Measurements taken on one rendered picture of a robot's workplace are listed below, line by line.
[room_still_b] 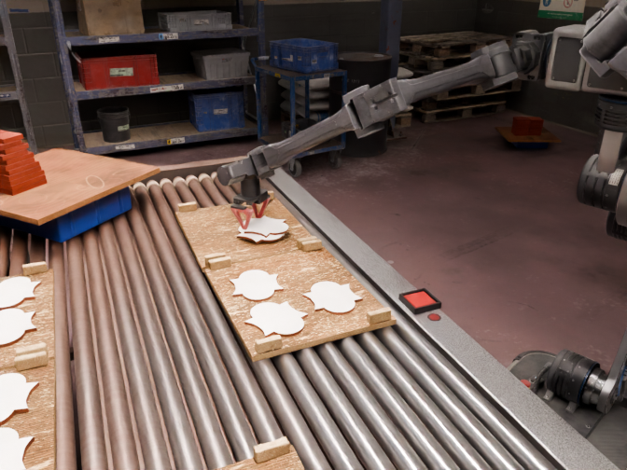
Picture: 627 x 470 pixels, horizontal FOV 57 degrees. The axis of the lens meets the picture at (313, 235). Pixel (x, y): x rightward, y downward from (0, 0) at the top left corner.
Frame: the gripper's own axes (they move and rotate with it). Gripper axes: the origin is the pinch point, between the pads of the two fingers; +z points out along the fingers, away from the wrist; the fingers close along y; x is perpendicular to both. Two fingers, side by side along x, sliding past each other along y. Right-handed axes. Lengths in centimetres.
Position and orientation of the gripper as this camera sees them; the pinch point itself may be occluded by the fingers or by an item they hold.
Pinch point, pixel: (251, 221)
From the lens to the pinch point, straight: 176.0
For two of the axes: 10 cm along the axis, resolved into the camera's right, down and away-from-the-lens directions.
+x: -9.1, -1.9, 3.6
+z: -0.1, 9.0, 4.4
